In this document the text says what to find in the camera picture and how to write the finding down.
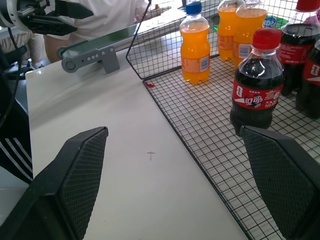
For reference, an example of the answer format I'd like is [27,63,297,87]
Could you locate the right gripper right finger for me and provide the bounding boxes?
[239,125,320,240]

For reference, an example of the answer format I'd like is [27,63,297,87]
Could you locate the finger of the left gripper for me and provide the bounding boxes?
[53,0,95,20]
[24,15,79,36]

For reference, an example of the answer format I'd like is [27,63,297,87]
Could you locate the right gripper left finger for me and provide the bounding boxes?
[0,126,110,240]

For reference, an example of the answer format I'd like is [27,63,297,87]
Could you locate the grey conveyor with green belt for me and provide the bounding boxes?
[56,4,187,75]

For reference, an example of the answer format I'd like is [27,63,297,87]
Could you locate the person in beige trousers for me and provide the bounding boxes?
[9,31,45,71]

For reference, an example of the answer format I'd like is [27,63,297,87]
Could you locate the person in white shirt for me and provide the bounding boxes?
[43,0,152,64]

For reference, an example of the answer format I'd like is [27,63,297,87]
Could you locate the black white-striped trousers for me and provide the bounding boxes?
[0,72,34,185]

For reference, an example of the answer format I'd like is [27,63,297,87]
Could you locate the cola bottle red cap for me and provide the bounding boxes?
[294,38,320,120]
[229,27,286,137]
[277,0,320,97]

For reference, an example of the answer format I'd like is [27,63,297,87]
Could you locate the orange soda bottle blue cap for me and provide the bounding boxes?
[179,1,211,86]

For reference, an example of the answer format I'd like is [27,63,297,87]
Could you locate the blue snack packet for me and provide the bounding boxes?
[263,15,286,29]

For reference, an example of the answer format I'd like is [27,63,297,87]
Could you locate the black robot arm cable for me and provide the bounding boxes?
[0,26,23,128]

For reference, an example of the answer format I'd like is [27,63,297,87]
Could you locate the black wire mesh basket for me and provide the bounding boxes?
[125,0,320,240]

